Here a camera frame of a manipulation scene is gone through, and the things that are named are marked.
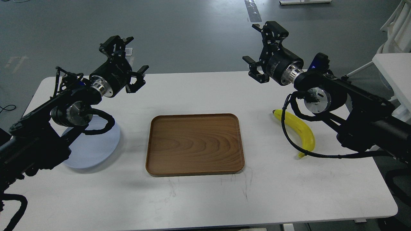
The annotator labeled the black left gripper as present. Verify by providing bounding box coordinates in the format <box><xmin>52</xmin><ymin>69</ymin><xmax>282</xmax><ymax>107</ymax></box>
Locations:
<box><xmin>89</xmin><ymin>36</ymin><xmax>149</xmax><ymax>98</ymax></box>

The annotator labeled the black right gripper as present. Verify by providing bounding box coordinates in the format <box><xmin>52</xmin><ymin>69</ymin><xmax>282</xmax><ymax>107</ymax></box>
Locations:
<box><xmin>242</xmin><ymin>21</ymin><xmax>304</xmax><ymax>85</ymax></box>

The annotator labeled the light blue round plate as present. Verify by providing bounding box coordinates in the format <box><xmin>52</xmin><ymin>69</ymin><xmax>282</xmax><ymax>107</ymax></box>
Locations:
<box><xmin>63</xmin><ymin>123</ymin><xmax>120</xmax><ymax>169</ymax></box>

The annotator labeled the yellow banana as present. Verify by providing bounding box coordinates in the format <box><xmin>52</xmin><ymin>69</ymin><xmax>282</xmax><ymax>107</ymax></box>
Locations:
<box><xmin>273</xmin><ymin>109</ymin><xmax>316</xmax><ymax>152</ymax></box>

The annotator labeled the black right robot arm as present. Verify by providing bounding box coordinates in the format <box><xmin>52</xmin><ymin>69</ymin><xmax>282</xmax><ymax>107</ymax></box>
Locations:
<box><xmin>242</xmin><ymin>21</ymin><xmax>410</xmax><ymax>164</ymax></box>

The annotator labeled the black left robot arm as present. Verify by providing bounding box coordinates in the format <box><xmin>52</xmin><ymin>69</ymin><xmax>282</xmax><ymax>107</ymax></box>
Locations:
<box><xmin>1</xmin><ymin>35</ymin><xmax>149</xmax><ymax>193</ymax></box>

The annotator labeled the brown wooden tray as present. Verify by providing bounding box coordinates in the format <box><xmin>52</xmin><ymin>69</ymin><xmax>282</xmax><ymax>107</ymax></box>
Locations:
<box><xmin>145</xmin><ymin>114</ymin><xmax>245</xmax><ymax>177</ymax></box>

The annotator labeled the white side table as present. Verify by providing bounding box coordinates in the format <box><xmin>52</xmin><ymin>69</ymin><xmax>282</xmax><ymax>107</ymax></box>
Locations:
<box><xmin>372</xmin><ymin>53</ymin><xmax>411</xmax><ymax>111</ymax></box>

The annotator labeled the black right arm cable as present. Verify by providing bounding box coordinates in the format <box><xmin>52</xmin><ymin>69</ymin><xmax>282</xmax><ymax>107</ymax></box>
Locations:
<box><xmin>281</xmin><ymin>91</ymin><xmax>398</xmax><ymax>159</ymax></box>

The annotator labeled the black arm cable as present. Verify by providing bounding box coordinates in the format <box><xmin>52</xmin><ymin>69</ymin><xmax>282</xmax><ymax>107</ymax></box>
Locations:
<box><xmin>281</xmin><ymin>91</ymin><xmax>398</xmax><ymax>159</ymax></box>
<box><xmin>82</xmin><ymin>108</ymin><xmax>116</xmax><ymax>135</ymax></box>

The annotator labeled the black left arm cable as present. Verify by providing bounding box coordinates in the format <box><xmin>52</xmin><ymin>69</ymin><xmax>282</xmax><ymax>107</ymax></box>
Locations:
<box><xmin>82</xmin><ymin>108</ymin><xmax>116</xmax><ymax>135</ymax></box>

